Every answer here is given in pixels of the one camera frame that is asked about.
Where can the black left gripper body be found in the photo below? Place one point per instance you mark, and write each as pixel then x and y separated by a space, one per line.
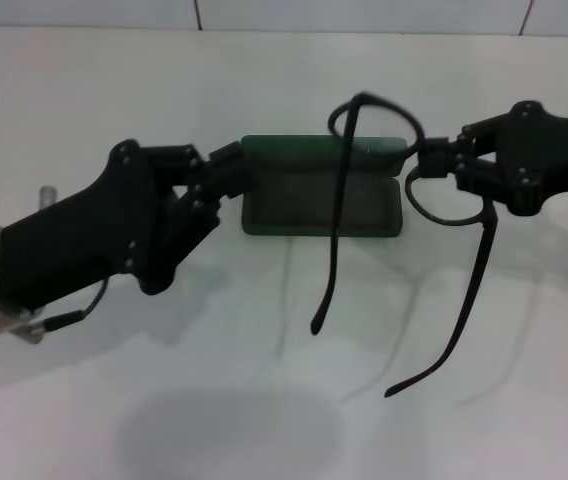
pixel 79 240

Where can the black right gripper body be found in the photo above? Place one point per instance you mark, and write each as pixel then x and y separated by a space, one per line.
pixel 549 155

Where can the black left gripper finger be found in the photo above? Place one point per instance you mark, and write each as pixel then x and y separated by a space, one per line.
pixel 229 182
pixel 174 160

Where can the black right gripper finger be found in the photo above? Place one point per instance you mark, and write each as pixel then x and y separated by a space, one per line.
pixel 479 137
pixel 436 166

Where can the green glasses case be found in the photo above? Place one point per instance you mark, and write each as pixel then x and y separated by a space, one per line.
pixel 289 200

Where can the black glasses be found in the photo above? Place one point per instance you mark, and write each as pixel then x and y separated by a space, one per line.
pixel 335 230

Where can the silver connector stub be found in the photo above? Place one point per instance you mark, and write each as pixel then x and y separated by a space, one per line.
pixel 48 196

